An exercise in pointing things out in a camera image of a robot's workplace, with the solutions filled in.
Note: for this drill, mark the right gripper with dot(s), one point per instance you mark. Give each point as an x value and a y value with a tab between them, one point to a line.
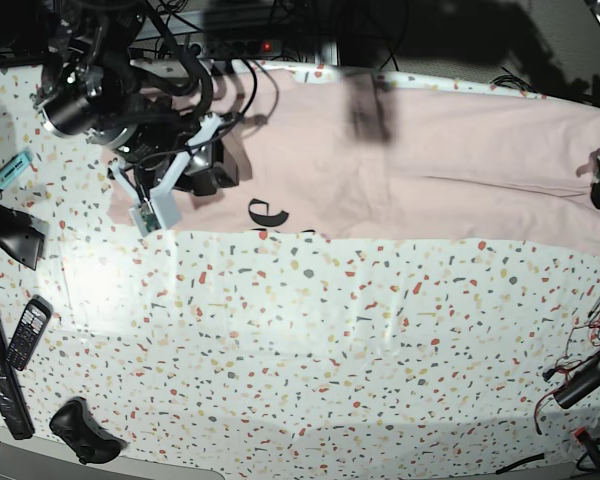
195	162

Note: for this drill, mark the pink T-shirt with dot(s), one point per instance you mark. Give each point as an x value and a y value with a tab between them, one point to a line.
359	158

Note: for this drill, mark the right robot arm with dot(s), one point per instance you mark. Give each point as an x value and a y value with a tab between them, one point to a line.
90	86

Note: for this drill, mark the light blue highlighter marker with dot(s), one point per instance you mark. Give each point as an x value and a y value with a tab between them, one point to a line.
14	167

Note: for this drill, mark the terrazzo patterned table cover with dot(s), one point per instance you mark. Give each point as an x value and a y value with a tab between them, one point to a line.
269	355

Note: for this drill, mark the black game controller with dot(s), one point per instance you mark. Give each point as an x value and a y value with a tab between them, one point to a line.
77	428

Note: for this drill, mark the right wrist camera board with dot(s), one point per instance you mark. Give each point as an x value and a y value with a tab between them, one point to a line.
158	213

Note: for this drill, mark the black power strip red switch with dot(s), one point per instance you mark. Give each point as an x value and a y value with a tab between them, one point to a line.
236	48

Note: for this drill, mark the black cylinder with red wires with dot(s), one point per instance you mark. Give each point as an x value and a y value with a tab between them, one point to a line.
585	381

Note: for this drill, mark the black cordless phone handset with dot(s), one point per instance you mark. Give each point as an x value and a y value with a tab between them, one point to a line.
29	331

